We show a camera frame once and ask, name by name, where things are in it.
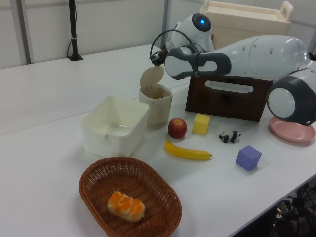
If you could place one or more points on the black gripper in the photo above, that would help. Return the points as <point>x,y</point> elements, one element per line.
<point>157,61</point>

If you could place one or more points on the cream trash can lid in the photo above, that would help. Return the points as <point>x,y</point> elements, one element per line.
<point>151,75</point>

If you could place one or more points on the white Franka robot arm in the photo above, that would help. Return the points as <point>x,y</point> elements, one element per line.
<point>271,54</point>

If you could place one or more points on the cream small trash can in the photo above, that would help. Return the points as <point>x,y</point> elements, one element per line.
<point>158,111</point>

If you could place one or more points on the red apple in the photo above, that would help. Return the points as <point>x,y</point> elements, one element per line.
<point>177,128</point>

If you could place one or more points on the yellow foam cube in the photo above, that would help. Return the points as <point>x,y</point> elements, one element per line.
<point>201,124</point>

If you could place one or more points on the dark brown wooden drawer box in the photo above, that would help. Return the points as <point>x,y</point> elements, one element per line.
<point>222,106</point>

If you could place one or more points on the black pole stand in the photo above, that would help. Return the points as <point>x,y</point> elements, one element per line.
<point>72,29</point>

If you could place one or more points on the white rectangular plastic bin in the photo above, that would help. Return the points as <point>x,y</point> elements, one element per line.
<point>118,145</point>

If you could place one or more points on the yellow banana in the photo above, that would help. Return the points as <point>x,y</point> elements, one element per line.
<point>185,153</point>

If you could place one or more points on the panda toy figure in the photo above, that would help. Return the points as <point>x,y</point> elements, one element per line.
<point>229,137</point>

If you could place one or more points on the purple foam cube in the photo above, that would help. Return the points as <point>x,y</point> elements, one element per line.
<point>248,158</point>

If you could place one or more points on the brown wicker basket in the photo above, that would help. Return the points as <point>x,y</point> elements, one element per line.
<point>153,197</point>

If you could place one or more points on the toy bread with orange glaze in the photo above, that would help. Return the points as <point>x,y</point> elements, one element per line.
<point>126,207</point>

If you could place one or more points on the pink plastic plate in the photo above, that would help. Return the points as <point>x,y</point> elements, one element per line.
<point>291,134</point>

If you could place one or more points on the black equipment under table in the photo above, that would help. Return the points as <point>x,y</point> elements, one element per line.
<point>301,212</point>

